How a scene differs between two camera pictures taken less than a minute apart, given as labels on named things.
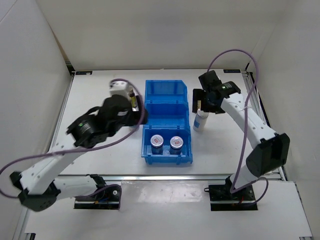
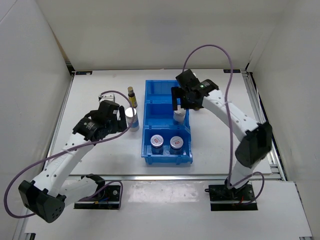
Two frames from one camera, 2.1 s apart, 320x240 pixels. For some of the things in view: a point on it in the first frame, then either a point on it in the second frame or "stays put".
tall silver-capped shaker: (200, 120) -> (179, 115)
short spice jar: (156, 142) stays put
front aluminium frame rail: (147, 177) stays put
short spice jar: (176, 143) stays put
